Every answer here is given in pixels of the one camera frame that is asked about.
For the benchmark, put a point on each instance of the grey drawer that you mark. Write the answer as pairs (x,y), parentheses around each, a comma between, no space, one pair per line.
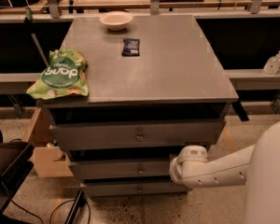
(138,186)
(84,136)
(123,168)

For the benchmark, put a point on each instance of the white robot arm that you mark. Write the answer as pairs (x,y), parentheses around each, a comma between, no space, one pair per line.
(256,167)

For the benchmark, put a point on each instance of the grey bottom drawer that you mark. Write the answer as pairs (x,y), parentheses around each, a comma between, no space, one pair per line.
(138,186)

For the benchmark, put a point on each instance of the grey top drawer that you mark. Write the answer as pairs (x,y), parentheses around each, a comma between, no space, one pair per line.
(84,136)

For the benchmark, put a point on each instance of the grey drawer cabinet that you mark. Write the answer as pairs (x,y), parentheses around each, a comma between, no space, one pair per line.
(177,77)

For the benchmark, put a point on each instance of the dark blue snack packet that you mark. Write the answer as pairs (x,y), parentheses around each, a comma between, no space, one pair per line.
(131,47)

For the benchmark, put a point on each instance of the wooden box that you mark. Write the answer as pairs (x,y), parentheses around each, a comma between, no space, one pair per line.
(48,159)

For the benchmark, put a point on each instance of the clear sanitizer bottle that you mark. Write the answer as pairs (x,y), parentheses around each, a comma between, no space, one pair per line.
(272,65)

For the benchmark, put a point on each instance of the green chips bag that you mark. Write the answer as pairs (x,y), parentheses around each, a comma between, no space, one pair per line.
(64,76)

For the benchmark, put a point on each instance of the white bowl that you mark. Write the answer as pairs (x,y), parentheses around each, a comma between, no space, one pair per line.
(116,20)

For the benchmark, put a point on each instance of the black chair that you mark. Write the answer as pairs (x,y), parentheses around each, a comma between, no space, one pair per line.
(15,165)

